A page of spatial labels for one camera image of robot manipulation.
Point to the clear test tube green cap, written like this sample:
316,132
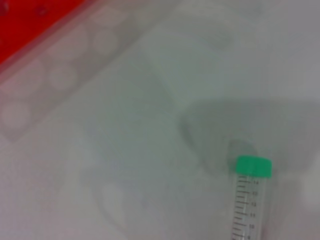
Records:
253,166

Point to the orange plastic test tube rack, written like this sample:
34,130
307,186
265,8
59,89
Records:
25,20

